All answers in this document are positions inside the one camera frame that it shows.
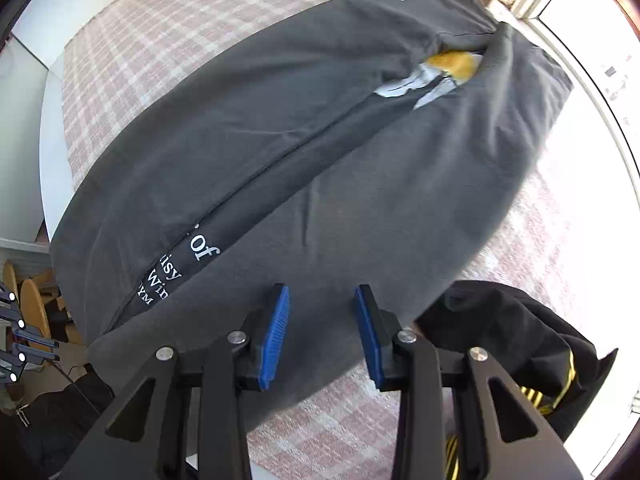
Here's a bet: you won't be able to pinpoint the person's black zipped jacket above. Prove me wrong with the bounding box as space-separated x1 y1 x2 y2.
0 362 117 480

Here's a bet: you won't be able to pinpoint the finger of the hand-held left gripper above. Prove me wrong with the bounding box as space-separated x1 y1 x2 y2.
0 282 60 352
0 345 60 386

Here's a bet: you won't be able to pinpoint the pink plaid blanket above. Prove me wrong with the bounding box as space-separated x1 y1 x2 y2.
59 0 617 480

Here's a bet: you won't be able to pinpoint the grey daisy print sweatshirt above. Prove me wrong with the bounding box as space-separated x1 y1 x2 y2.
49 0 574 434

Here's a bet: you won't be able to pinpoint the wooden chair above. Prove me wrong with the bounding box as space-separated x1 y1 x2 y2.
1 260 22 303
19 276 57 354

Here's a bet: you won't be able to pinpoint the white framed window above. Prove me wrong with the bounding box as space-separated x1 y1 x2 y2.
489 0 640 476

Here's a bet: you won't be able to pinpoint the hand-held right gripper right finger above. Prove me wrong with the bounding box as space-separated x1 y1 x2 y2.
354 284 586 480

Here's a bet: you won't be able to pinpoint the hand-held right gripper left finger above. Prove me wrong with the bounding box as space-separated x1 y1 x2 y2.
60 284 292 480

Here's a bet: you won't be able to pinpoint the black garment yellow stripes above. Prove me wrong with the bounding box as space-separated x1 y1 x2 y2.
414 280 619 480

